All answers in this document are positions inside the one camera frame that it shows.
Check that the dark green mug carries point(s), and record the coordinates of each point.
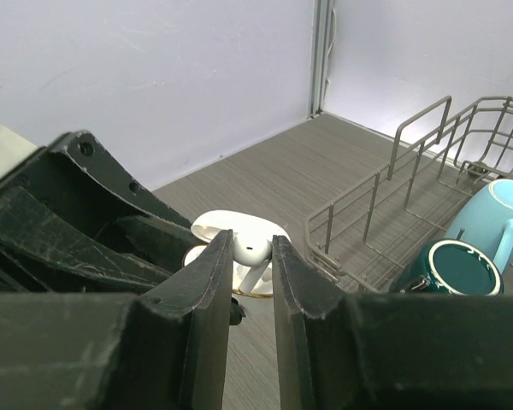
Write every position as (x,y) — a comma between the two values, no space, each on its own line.
(449,266)

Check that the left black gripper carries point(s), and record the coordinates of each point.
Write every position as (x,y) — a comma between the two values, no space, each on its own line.
(134,253)

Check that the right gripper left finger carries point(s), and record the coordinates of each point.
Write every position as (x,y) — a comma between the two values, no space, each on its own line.
(165,349)

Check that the grey wire dish rack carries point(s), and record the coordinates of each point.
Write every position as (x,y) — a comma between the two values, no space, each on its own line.
(364,237)

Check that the white square charging case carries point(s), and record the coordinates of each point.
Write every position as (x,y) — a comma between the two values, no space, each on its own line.
(208,225)

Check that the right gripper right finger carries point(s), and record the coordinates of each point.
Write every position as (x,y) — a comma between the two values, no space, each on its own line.
(338,350)

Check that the light blue mug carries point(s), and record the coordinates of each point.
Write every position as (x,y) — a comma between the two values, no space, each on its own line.
(486,222)

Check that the white stem earbud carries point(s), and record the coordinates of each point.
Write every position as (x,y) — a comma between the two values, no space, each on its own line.
(254,252)

